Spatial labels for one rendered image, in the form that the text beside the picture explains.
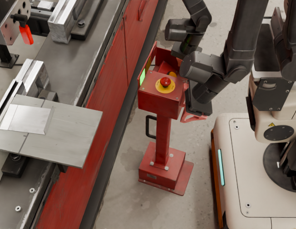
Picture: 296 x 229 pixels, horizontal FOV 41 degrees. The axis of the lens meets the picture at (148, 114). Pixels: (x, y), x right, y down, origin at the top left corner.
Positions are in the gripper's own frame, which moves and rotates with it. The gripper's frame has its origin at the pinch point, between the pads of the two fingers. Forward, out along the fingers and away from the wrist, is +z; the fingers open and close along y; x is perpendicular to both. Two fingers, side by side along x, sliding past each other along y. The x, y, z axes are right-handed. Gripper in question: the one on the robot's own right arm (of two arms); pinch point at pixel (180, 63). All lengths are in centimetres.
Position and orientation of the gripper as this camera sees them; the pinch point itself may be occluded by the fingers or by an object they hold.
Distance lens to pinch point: 150.1
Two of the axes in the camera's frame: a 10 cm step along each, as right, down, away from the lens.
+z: -2.2, 4.7, 8.6
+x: -3.3, 7.9, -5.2
